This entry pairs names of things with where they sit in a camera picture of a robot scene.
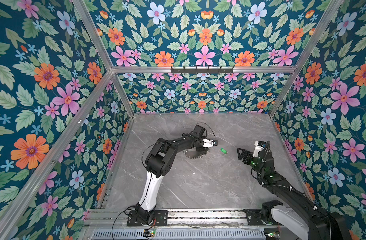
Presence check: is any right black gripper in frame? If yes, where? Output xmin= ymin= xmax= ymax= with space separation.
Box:
xmin=237 ymin=147 xmax=264 ymax=178

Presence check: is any metal key organizer red handle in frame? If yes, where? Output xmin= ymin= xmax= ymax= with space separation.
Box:
xmin=185 ymin=147 xmax=210 ymax=159

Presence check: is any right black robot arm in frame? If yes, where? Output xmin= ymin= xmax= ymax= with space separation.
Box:
xmin=237 ymin=145 xmax=352 ymax=240

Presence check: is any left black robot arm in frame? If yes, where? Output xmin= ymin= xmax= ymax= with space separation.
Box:
xmin=135 ymin=124 xmax=219 ymax=225

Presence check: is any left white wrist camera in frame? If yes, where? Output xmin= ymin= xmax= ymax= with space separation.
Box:
xmin=203 ymin=139 xmax=218 ymax=148

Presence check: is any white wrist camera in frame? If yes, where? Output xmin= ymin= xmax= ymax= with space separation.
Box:
xmin=253 ymin=141 xmax=267 ymax=158
xmin=203 ymin=139 xmax=218 ymax=148

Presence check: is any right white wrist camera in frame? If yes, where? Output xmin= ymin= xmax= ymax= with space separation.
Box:
xmin=253 ymin=141 xmax=267 ymax=158

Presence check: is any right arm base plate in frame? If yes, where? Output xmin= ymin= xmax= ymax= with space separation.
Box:
xmin=243 ymin=209 xmax=282 ymax=227

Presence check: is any black hook rail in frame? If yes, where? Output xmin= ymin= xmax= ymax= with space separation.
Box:
xmin=170 ymin=66 xmax=234 ymax=75

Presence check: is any white perforated cable duct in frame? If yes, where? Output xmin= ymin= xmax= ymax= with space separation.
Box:
xmin=90 ymin=229 xmax=266 ymax=240

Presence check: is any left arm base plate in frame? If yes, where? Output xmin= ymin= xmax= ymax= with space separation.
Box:
xmin=127 ymin=209 xmax=169 ymax=227

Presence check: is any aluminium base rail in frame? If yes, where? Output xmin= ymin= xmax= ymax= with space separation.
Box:
xmin=84 ymin=208 xmax=277 ymax=229

